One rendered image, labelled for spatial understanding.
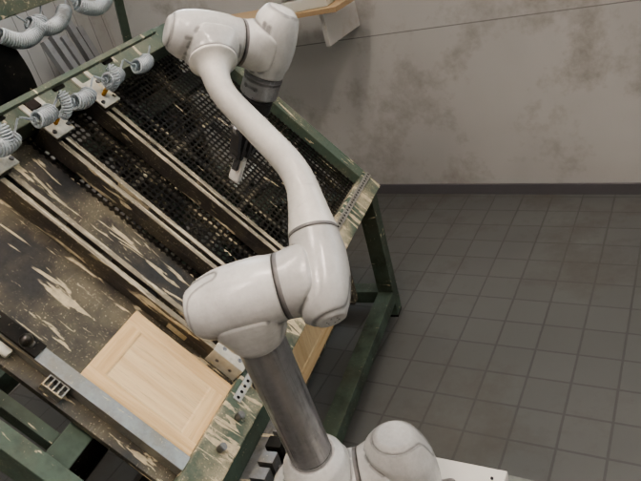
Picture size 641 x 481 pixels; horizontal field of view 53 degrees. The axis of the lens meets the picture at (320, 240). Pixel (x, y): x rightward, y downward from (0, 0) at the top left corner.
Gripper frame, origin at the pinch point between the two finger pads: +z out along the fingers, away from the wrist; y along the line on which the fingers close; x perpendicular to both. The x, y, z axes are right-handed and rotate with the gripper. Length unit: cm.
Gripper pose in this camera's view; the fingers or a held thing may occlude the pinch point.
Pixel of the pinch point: (237, 168)
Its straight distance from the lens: 163.0
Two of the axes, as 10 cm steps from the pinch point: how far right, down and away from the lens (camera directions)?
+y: -5.1, 3.5, -7.9
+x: 8.1, 5.2, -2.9
